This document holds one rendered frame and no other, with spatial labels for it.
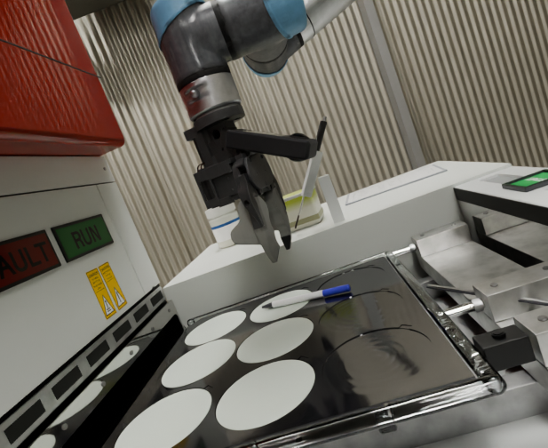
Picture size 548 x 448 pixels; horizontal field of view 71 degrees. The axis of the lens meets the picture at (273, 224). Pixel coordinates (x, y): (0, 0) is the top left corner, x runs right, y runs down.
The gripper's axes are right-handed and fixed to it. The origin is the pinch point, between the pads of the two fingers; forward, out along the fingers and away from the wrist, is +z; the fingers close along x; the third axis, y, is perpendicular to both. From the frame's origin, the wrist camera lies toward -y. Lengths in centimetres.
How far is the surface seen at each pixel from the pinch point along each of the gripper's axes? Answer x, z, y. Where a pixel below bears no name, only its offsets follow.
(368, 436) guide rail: 19.9, 14.5, -10.1
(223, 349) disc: 10.6, 8.6, 8.4
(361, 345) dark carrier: 14.3, 8.8, -10.6
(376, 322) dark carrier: 10.0, 8.8, -11.6
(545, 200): 2.2, 2.7, -30.7
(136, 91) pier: -157, -86, 128
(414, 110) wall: -246, -13, -16
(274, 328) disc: 6.9, 8.7, 2.4
